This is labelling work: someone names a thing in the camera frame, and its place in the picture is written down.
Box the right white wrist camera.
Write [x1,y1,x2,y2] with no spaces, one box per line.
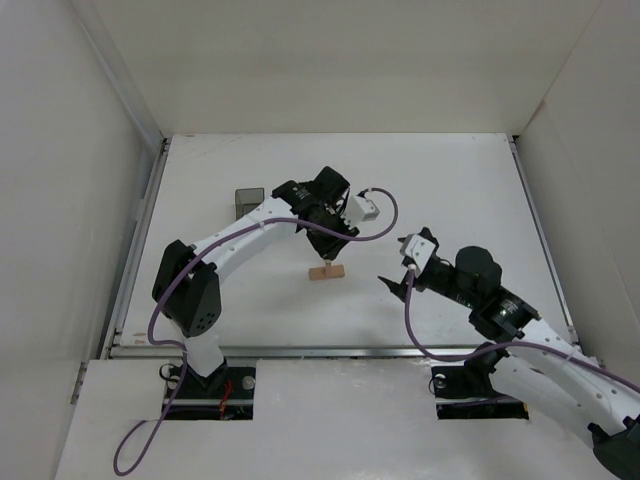
[400,227,439,275]

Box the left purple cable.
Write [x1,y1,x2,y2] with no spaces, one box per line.
[112,186,398,476]

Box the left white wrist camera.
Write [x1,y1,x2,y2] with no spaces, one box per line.
[341,195,380,227]

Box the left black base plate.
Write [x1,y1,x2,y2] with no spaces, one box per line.
[165,365,257,421]

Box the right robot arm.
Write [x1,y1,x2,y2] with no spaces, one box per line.
[383,228,639,479]

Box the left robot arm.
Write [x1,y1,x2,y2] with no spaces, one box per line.
[152,167,378,383]

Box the long rectangular wood block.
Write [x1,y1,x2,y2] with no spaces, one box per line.
[308,264,345,281]

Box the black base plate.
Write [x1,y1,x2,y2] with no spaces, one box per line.
[429,342,529,420]
[165,365,257,421]

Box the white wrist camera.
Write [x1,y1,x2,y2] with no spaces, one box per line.
[400,227,439,275]
[341,195,380,227]

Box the thin wood block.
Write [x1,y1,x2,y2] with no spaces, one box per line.
[324,259,333,279]

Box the dark transparent plastic bin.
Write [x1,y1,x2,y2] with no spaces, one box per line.
[234,187,265,220]

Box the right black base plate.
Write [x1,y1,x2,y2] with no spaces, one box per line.
[429,342,529,420]

